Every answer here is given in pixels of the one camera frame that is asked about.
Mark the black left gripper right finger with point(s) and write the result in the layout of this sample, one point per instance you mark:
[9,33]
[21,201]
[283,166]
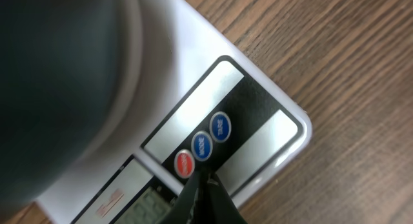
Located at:
[217,206]

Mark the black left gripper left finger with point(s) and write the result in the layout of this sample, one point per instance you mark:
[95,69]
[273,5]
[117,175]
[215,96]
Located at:
[183,210]

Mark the white digital kitchen scale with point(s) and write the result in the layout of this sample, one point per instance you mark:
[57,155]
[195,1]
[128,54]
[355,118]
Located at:
[200,103]

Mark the blue metal bowl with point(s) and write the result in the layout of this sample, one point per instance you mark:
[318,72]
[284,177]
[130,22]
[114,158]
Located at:
[59,71]

